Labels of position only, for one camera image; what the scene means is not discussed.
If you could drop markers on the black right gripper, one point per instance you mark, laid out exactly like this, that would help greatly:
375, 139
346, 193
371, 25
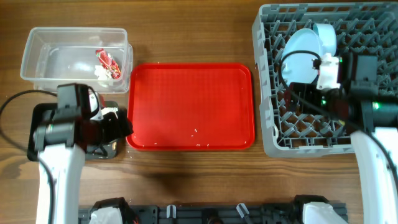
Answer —
308, 90

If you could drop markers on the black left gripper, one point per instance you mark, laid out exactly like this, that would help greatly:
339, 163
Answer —
113, 120

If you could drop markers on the light blue plate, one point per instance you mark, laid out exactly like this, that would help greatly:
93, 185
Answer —
298, 68

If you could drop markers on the white tissue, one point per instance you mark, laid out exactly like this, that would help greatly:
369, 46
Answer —
104, 76

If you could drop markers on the red snack wrapper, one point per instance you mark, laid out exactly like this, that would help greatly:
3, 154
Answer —
108, 62

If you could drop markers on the light blue bowl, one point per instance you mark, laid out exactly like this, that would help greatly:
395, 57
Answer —
327, 35

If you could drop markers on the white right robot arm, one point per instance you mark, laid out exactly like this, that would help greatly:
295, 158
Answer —
373, 121

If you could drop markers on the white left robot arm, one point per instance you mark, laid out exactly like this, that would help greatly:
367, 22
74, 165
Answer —
63, 144

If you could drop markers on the black waste tray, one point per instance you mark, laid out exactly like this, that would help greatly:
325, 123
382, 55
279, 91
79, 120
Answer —
42, 112

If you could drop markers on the clear plastic waste bin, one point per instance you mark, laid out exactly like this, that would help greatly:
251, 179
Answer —
55, 56

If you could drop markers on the grey dishwasher rack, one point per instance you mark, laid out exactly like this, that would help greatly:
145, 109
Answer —
362, 27

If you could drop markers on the red serving tray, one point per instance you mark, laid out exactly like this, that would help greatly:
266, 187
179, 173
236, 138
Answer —
191, 107

